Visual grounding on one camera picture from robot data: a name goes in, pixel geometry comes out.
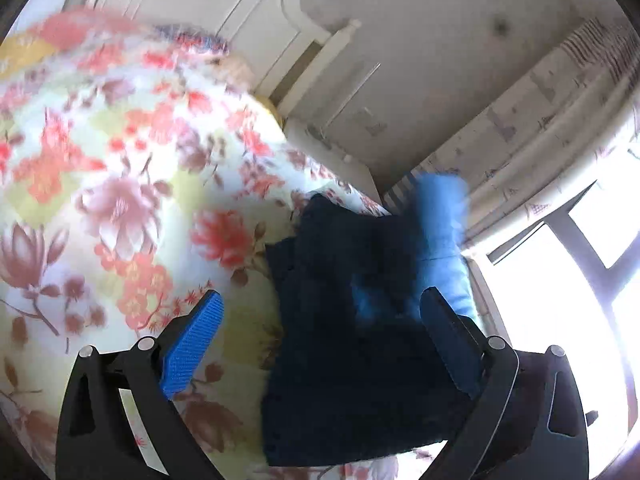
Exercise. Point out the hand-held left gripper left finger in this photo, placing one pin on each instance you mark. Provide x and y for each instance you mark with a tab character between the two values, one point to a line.
195	340

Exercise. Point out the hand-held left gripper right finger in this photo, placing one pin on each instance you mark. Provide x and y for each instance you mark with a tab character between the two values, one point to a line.
462	360

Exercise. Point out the blue padded jacket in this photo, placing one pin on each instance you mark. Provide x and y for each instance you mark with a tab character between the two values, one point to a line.
350	360

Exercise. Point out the floral bed sheet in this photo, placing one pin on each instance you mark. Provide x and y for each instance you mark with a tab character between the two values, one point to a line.
140	185

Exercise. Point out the white nightstand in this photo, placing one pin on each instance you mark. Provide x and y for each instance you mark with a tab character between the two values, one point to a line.
330	160

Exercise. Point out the yellow pillow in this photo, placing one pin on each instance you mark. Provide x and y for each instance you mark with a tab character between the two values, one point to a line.
273	112

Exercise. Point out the striped patterned curtain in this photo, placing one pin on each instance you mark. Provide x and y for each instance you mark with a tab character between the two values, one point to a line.
525	125

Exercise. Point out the peach fleece blanket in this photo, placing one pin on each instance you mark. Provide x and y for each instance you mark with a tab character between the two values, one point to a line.
237	75

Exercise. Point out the floral folded quilt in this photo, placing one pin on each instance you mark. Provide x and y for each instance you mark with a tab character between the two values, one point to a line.
125	27

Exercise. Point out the white wooden headboard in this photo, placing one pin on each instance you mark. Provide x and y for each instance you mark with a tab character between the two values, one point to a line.
240	5

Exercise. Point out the dark window frame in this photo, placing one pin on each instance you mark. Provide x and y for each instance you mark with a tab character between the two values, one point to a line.
585	235

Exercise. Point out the beige wall outlet panel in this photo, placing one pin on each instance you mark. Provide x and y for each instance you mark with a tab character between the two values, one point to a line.
370	122

